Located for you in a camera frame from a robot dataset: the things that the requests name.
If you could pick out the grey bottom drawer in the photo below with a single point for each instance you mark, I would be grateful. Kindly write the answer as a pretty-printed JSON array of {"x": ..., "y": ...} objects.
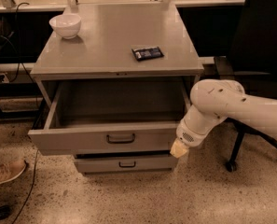
[{"x": 126, "y": 164}]

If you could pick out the grey top drawer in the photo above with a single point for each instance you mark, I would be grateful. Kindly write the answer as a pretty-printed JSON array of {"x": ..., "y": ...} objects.
[{"x": 113, "y": 115}]

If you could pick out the grey drawer cabinet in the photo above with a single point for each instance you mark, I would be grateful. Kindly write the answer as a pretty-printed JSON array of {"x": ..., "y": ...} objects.
[{"x": 103, "y": 50}]

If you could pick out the grey drawer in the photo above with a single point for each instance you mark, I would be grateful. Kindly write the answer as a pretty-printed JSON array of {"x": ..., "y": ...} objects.
[
  {"x": 113, "y": 115},
  {"x": 126, "y": 164}
]

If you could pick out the black floor object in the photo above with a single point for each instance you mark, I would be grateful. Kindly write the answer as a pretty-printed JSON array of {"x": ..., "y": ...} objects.
[{"x": 4, "y": 212}]

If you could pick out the white ceramic bowl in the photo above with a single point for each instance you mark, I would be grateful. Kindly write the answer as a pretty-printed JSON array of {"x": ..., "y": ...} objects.
[{"x": 66, "y": 25}]

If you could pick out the black office chair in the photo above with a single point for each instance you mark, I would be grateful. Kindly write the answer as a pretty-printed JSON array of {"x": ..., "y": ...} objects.
[{"x": 252, "y": 56}]

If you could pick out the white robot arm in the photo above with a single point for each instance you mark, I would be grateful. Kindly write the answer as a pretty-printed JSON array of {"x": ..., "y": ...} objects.
[{"x": 215, "y": 100}]

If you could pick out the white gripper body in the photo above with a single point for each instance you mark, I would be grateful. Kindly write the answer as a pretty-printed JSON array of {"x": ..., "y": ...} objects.
[{"x": 186, "y": 134}]

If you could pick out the black drawer handle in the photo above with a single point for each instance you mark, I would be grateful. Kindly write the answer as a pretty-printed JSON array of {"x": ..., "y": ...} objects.
[{"x": 121, "y": 139}]

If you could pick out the tan shoe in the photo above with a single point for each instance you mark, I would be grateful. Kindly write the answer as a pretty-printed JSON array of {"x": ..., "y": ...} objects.
[{"x": 9, "y": 172}]

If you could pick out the dark blue snack packet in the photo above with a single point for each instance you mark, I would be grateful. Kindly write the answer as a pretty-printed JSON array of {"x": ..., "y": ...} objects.
[{"x": 147, "y": 53}]

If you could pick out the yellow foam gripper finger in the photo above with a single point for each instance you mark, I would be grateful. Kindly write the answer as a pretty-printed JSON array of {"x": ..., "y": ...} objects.
[{"x": 179, "y": 149}]

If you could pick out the white wall socket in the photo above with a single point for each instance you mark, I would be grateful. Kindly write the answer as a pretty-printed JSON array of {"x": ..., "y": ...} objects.
[{"x": 4, "y": 78}]

